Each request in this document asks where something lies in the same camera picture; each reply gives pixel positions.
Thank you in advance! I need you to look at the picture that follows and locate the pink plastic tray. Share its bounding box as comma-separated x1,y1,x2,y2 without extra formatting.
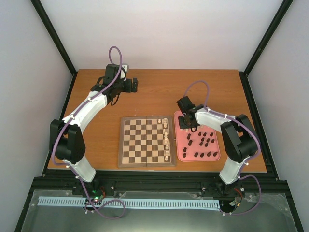
174,111,221,162

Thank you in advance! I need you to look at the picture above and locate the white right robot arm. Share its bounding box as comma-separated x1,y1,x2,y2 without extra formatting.
177,84,261,185

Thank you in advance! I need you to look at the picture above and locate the black aluminium frame rail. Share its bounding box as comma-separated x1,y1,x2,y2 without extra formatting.
31,169,289,194

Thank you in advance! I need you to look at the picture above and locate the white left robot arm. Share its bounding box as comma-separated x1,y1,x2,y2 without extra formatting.
49,64,138,195

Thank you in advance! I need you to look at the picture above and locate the light blue cable duct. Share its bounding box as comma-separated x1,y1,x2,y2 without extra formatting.
37,196,220,211

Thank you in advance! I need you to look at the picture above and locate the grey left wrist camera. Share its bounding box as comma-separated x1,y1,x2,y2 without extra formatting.
120,64,129,79

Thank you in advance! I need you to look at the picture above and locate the right black frame post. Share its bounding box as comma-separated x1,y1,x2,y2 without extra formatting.
243,0,293,77

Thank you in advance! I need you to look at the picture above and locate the black frame post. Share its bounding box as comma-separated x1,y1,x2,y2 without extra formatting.
243,0,293,77
30,0,79,77

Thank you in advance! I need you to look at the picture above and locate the wooden chessboard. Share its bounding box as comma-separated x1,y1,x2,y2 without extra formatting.
118,116,176,168

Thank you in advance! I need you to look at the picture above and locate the left black frame post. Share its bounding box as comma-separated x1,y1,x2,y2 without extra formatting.
30,0,79,77

